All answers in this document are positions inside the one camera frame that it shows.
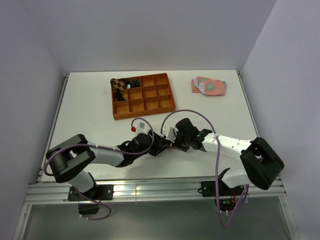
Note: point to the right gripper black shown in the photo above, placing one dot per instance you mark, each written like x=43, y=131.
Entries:
x=176, y=145

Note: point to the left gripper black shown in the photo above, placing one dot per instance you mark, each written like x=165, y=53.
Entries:
x=159, y=144

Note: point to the black white striped sock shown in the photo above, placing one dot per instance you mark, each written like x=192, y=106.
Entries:
x=135, y=83

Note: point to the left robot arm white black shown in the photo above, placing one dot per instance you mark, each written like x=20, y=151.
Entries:
x=69, y=159

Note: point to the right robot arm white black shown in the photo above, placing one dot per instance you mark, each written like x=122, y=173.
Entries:
x=250, y=161

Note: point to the orange compartment tray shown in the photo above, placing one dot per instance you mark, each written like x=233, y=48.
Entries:
x=154, y=96

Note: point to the pink green dotted sock pair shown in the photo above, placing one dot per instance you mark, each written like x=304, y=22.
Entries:
x=208, y=86

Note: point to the checkered brown rolled sock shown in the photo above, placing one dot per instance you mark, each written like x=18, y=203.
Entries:
x=118, y=85

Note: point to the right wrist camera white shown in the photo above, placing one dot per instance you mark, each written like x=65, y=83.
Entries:
x=168, y=133

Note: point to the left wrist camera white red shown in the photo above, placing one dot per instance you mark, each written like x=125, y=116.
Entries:
x=141, y=128

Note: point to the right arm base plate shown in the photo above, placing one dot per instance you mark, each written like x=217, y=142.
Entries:
x=208, y=189

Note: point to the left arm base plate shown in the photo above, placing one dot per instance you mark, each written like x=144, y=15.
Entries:
x=102, y=192

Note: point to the aluminium rail frame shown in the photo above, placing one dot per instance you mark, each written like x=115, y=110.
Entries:
x=138, y=190

